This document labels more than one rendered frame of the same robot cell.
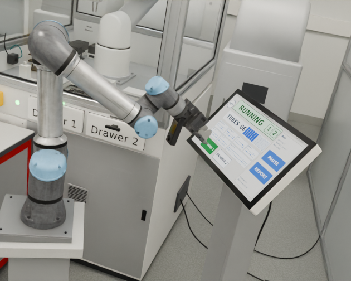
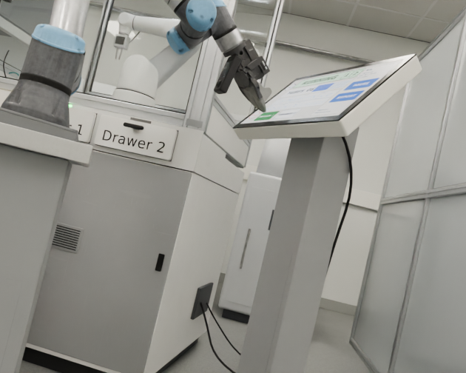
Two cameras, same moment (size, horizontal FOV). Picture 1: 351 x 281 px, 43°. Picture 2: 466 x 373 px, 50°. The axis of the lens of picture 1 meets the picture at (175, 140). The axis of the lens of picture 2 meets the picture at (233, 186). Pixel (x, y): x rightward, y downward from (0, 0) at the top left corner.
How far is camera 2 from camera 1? 105 cm
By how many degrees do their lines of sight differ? 28
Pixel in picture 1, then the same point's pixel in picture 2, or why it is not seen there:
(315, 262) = not seen: outside the picture
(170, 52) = not seen: hidden behind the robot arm
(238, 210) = (309, 186)
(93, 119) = (108, 121)
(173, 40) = not seen: hidden behind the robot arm
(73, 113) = (82, 115)
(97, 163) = (102, 186)
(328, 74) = (357, 252)
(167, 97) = (224, 16)
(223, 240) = (285, 246)
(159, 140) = (194, 146)
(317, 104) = (348, 288)
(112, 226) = (110, 286)
